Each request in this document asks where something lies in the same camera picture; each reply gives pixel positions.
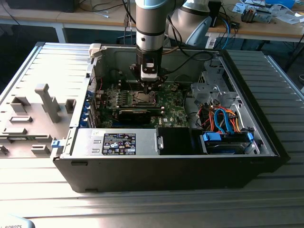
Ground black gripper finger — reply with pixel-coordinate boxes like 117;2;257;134
147;69;170;93
129;63;149;93

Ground metal wire locking lever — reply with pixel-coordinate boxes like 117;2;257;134
125;79;134;95

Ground metal socket cover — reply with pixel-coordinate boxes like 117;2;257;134
133;90;159;106

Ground black finned CPU cooler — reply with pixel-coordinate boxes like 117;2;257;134
240;6;257;24

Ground green motherboard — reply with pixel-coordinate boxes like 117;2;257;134
95;82;191;129

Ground black graphics card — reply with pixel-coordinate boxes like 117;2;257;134
118;108;152;125

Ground green RAM stick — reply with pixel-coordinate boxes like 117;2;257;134
105;105;165;112

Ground silver metal drive cage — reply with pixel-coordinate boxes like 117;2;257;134
190;57;242;109

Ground beige plastic case latch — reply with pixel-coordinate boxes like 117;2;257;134
88;43;104;58

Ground white label tag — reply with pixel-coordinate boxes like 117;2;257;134
205;37;217;49

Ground black upright box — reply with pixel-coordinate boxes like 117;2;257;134
209;1;223;27

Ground silver power supply unit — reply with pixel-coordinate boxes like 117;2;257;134
72;128;159;158

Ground light wooden desk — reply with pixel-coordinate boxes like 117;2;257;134
0;0;137;44
205;0;304;49

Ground hard disk in blue carrier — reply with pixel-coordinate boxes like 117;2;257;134
200;132;254;155

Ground black PC case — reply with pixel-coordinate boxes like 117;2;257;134
52;43;291;193

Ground grey parts rack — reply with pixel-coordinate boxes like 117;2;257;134
0;83;78;159

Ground grey metal part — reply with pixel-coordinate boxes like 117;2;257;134
255;9;277;24

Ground black device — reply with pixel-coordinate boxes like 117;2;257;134
4;0;77;13

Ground blue box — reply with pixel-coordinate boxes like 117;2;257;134
265;0;296;8

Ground white papers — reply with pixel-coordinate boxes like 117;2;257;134
276;8;304;26

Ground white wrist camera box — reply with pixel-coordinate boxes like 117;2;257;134
140;61;159;81

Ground thin black wire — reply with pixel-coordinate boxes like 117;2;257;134
174;74;192;86

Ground black camera cable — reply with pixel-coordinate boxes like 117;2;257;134
161;51;214;73

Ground black connector with red wires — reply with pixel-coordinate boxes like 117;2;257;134
198;105;216;131

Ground blue flat wire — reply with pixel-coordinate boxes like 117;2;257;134
213;109;226;134
219;106;238;136

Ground blue cable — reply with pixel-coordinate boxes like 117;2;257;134
222;18;233;49

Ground orange wire bundle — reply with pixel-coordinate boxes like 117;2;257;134
224;108;242;133

